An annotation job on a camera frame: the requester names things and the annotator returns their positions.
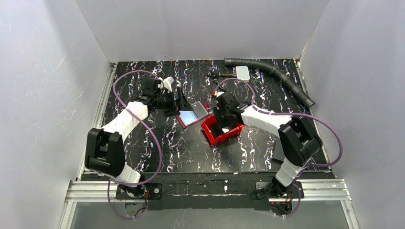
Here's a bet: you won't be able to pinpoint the red plastic bin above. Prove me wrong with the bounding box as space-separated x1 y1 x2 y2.
201 114 245 146

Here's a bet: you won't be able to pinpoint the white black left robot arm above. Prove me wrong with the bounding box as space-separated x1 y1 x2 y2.
85 77 192 187

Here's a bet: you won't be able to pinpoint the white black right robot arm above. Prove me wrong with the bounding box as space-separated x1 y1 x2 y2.
213 92 323 187

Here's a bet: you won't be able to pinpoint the lower black card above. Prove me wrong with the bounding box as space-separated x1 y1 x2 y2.
271 140 285 164

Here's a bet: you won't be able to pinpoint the black grey pliers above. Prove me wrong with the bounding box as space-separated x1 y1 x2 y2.
206 72 236 85

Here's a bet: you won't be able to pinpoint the white rectangular box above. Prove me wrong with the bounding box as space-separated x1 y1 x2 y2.
235 66 250 83

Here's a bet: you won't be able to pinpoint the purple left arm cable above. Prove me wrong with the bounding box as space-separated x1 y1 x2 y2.
107 70 163 220

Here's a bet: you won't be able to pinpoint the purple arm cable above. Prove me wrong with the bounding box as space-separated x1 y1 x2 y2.
107 70 163 220
214 77 343 219

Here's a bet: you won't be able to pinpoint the grey corrugated hose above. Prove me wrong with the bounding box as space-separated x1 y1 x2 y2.
224 57 316 108

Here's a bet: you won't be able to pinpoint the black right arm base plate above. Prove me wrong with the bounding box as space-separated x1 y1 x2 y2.
251 181 305 202

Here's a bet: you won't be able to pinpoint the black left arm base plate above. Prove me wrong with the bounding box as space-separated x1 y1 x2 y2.
116 183 162 200

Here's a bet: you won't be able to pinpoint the aluminium frame rail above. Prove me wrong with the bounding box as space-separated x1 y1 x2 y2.
61 60 358 229

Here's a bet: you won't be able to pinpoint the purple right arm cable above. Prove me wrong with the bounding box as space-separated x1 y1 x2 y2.
214 77 343 219

